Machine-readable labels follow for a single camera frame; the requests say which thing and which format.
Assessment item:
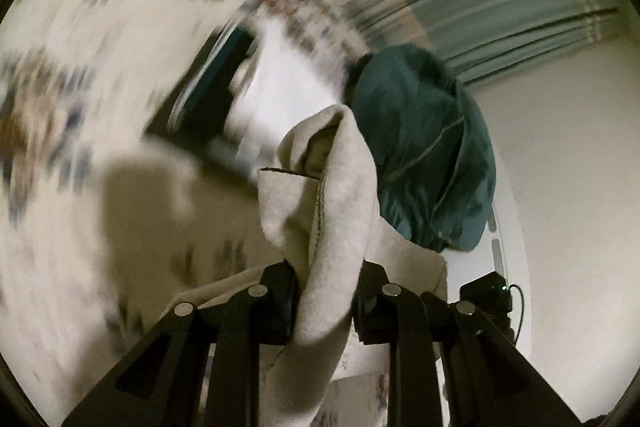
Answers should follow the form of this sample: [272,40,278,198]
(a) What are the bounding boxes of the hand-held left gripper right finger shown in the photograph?
[353,261,585,427]

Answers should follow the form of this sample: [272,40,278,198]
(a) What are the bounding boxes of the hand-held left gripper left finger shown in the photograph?
[61,260,301,427]

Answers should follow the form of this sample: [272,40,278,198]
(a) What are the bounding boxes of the beige small garment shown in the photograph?
[161,104,448,427]

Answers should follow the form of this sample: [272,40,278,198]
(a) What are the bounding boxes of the small black box with light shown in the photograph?
[459,272,514,342]

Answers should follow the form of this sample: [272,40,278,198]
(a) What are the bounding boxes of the dark teal cloth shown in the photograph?
[345,45,497,253]

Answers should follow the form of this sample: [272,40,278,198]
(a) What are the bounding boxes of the black rectangular device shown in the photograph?
[144,26,261,168]

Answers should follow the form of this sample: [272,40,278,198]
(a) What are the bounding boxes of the floral printed bedsheet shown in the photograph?
[0,0,371,418]

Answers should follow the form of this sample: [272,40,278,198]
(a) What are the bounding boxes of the striped grey-green curtain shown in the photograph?
[345,0,632,84]

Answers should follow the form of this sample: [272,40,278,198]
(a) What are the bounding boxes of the black cable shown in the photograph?
[506,284,526,344]

